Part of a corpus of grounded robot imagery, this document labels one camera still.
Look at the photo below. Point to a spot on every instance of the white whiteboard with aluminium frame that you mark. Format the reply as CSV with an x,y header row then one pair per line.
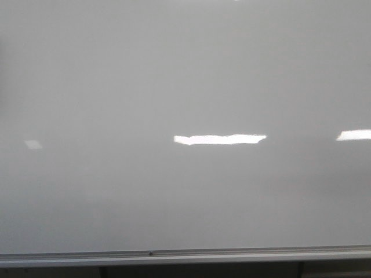
x,y
170,132

